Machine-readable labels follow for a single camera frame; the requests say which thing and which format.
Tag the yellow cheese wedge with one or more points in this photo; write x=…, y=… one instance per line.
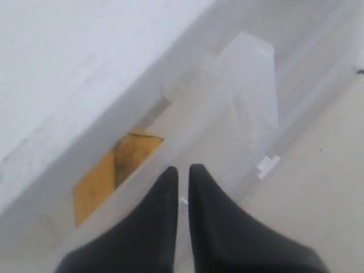
x=128, y=154

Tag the clear middle wide drawer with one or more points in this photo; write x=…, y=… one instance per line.
x=258, y=164

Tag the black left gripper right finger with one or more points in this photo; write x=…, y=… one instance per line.
x=226, y=239

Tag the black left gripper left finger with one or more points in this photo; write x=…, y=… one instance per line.
x=143, y=242

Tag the white plastic drawer cabinet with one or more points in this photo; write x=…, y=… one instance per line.
x=65, y=64

